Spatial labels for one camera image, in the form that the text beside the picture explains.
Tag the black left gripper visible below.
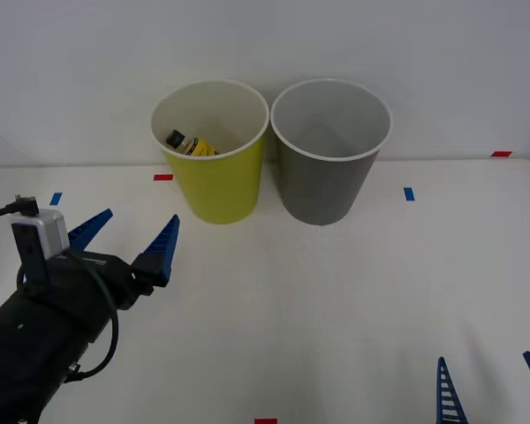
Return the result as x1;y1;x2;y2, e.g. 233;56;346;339
26;208;181;344

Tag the yellow label plastic bottle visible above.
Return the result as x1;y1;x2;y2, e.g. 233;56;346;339
165;129;222;158

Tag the yellow-green plastic waste bin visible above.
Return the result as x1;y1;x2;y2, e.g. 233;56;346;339
149;79;271;225

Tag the grey plastic waste bin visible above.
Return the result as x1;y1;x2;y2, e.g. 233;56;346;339
269;78;394;226

